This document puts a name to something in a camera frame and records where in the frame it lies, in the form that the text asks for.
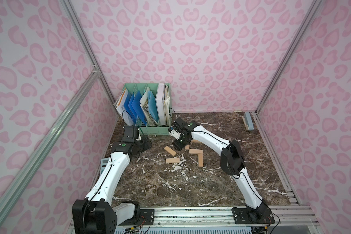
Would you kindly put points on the grey blue board eraser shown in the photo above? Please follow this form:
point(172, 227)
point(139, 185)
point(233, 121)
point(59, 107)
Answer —
point(247, 120)

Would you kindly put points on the wooden block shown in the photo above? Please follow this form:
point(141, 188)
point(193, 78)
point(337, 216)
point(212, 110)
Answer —
point(196, 151)
point(172, 160)
point(200, 160)

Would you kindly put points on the aluminium front rail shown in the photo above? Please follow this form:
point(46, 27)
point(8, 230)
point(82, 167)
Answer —
point(293, 219)

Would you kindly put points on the blue folder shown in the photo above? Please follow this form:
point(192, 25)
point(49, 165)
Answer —
point(133, 108)

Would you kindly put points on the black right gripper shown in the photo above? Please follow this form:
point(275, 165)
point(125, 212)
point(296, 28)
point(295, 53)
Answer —
point(180, 140)

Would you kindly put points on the teal folder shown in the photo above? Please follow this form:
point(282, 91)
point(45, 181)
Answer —
point(152, 106)

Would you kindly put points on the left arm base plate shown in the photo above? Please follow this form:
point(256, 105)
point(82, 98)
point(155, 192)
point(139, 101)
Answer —
point(144, 216)

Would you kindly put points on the green file organizer box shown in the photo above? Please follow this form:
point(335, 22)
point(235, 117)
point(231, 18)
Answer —
point(151, 128)

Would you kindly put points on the white papers left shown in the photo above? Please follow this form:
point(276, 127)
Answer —
point(122, 107)

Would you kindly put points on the grey calculator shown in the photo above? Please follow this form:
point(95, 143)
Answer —
point(103, 164)

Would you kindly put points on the white binder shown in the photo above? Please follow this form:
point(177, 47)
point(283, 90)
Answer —
point(160, 96)

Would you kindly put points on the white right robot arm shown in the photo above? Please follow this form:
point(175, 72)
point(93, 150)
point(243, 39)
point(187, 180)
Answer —
point(232, 162)

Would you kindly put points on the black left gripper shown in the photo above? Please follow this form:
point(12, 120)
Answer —
point(131, 130)

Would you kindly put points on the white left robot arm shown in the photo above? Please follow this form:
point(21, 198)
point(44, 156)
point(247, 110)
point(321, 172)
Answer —
point(94, 214)

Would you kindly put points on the wooden block diagonal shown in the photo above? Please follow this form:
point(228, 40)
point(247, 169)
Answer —
point(170, 150)

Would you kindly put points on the aluminium diagonal frame bar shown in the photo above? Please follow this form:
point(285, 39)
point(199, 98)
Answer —
point(25, 175)

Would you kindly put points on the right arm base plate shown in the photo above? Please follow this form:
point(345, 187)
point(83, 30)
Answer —
point(249, 216)

